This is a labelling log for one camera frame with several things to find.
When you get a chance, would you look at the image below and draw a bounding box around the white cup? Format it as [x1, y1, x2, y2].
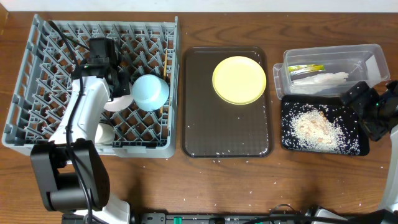
[95, 123, 115, 145]

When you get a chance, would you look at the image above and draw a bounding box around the dark brown serving tray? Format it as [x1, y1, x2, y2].
[182, 46, 274, 158]

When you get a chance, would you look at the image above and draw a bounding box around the green snack wrapper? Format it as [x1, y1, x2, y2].
[289, 64, 325, 75]

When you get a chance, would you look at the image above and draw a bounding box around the yellow round plate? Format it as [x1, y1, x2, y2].
[212, 56, 267, 105]

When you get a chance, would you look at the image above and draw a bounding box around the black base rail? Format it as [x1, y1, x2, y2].
[62, 211, 398, 224]

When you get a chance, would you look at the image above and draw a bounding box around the light blue bowl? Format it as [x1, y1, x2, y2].
[132, 74, 170, 111]

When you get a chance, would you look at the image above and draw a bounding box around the black food waste tray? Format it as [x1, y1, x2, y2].
[280, 95, 371, 157]

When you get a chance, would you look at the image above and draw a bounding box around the white paper napkin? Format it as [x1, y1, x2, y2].
[290, 72, 349, 94]

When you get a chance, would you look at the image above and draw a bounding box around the pile of rice and peanuts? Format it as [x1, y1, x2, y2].
[284, 104, 361, 155]

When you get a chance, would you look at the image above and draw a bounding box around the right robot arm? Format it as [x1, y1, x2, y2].
[340, 80, 397, 215]

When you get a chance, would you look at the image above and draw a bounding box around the clear plastic waste bin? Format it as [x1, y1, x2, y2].
[273, 44, 391, 99]

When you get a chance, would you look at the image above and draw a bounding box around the pink bowl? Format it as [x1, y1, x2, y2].
[104, 95, 133, 112]

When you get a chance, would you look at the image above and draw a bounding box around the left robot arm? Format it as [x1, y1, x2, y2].
[30, 37, 131, 223]

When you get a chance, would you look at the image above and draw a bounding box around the grey plastic dish rack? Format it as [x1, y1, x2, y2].
[2, 16, 181, 158]

